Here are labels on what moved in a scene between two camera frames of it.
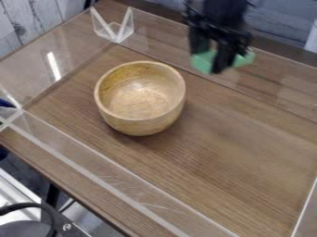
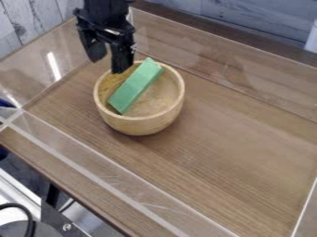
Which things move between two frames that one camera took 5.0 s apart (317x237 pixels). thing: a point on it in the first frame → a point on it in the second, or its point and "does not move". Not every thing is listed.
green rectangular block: [204, 60] → [137, 86]
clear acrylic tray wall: [162, 150] does not move
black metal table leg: [54, 196] does not move
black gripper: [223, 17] → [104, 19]
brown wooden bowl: [141, 96] does not move
